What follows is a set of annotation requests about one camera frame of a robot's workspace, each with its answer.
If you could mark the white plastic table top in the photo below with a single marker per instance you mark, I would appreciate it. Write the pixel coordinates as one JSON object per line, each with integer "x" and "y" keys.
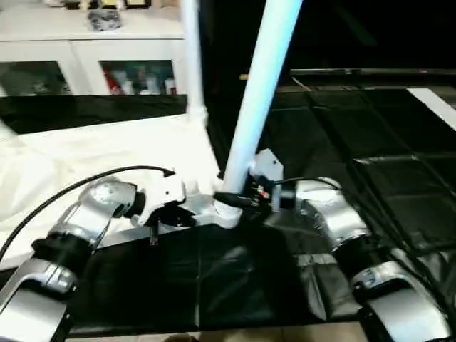
{"x": 89, "y": 149}

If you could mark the white plastic table leg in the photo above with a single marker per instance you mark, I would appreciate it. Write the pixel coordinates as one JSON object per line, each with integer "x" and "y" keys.
{"x": 5, "y": 130}
{"x": 260, "y": 89}
{"x": 192, "y": 53}

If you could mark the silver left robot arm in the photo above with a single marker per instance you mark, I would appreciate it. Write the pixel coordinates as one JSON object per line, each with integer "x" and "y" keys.
{"x": 99, "y": 199}

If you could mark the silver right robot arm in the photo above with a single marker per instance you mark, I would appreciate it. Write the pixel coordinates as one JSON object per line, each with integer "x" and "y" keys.
{"x": 338, "y": 213}

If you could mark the black work mat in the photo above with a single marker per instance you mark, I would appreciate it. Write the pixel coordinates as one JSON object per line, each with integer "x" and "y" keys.
{"x": 356, "y": 142}

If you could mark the white canister red base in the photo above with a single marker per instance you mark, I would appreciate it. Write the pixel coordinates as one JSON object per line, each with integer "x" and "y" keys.
{"x": 170, "y": 85}

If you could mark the red labelled package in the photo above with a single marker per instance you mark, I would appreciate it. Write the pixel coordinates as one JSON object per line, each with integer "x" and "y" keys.
{"x": 114, "y": 83}

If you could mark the white glass-door cabinet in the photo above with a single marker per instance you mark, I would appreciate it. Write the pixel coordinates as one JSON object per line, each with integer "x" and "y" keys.
{"x": 89, "y": 50}

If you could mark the white flat strip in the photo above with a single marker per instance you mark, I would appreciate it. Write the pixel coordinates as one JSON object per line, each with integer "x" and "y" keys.
{"x": 434, "y": 103}

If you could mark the dark framed gold plaque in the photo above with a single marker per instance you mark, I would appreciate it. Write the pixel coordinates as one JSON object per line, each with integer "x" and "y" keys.
{"x": 110, "y": 3}
{"x": 137, "y": 3}

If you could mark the small white doll figurine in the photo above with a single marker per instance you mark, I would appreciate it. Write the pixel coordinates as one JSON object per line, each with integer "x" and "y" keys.
{"x": 84, "y": 3}

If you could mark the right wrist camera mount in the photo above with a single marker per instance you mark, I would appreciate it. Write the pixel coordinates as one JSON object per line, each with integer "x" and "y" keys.
{"x": 269, "y": 165}

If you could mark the black metal rail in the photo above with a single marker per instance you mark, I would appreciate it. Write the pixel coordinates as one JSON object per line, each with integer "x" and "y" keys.
{"x": 356, "y": 72}

